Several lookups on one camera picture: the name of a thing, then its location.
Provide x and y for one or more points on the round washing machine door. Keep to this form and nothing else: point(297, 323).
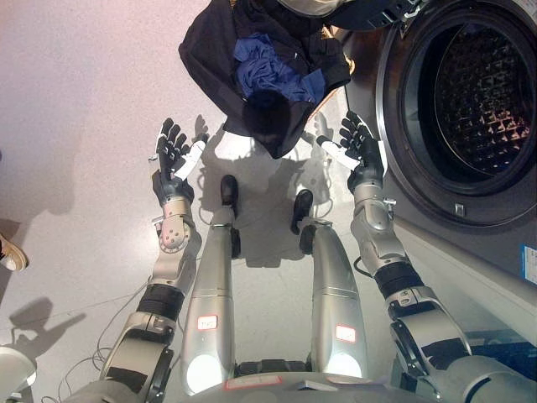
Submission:
point(356, 14)

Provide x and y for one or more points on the black left robot foot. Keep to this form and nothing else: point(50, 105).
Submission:
point(229, 189)

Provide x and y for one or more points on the person's tan shoe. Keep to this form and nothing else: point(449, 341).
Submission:
point(12, 252)

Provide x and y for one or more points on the silver robot torso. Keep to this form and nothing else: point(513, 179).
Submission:
point(272, 388)

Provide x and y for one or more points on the silver robot leg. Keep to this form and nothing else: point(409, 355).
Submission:
point(212, 273)
point(335, 273)

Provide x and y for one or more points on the black robot foot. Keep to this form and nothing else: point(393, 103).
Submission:
point(229, 189)
point(302, 207)

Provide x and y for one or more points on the black right robot foot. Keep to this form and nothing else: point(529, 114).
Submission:
point(302, 207)

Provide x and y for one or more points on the black jacket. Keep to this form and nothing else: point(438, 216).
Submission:
point(210, 54)

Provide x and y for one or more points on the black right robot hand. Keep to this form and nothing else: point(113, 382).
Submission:
point(367, 163)

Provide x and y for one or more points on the grey front-load washing machine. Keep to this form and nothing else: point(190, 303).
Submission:
point(419, 235)

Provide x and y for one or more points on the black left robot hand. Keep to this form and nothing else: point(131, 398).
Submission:
point(168, 184)

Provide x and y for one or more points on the perforated steel washer drum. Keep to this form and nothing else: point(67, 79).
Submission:
point(482, 96)

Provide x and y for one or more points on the washer door latch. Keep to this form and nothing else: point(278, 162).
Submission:
point(460, 209)

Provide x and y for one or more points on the blue label sticker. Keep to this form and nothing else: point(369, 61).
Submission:
point(529, 264)

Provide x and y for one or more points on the silver left robot leg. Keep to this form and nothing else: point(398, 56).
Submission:
point(212, 273)

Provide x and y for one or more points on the white round object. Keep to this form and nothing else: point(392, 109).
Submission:
point(14, 369)

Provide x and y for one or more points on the silver right robot leg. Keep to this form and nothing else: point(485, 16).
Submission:
point(335, 273)

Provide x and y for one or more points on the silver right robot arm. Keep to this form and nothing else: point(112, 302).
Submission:
point(377, 243)

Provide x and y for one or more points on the blue garment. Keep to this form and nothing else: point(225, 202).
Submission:
point(268, 71)

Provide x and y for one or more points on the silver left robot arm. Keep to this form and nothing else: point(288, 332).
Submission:
point(168, 268)

